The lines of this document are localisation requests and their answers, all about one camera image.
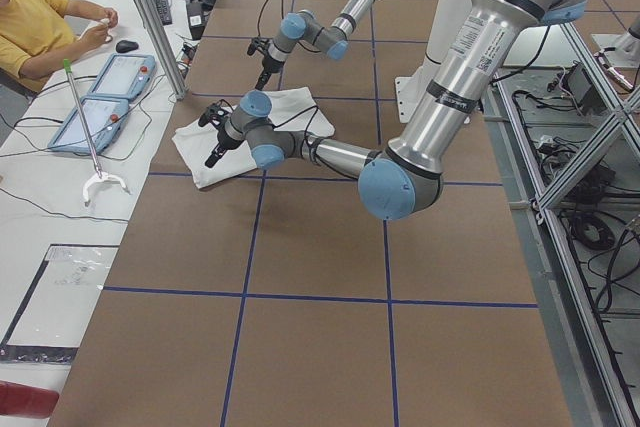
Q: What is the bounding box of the black keyboard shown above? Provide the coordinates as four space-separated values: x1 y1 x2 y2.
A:
152 0 173 25

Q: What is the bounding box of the red fire extinguisher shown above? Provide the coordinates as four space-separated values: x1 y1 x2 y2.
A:
1 381 59 419

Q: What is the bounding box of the upper blue teach pendant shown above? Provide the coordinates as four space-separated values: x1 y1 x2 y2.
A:
88 54 156 101

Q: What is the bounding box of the grey aluminium frame post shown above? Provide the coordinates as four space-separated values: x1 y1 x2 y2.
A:
133 0 187 100

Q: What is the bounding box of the person in yellow shirt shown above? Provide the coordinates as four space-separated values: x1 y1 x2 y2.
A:
1 0 119 93

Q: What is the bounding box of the white long-sleeve printed shirt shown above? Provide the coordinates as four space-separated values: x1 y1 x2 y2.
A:
172 87 335 188

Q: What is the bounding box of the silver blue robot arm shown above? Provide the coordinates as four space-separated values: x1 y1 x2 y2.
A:
198 0 586 220
247 0 377 90

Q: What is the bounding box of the clear plastic document bag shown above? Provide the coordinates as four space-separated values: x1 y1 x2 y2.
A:
1 243 118 365

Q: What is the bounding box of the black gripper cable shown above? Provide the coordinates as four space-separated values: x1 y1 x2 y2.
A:
247 0 321 58
197 99 321 148

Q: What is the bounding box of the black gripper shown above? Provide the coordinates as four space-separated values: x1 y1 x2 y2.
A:
204 114 250 168
255 44 285 91

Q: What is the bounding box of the black computer mouse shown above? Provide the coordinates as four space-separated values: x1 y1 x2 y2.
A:
115 40 139 54

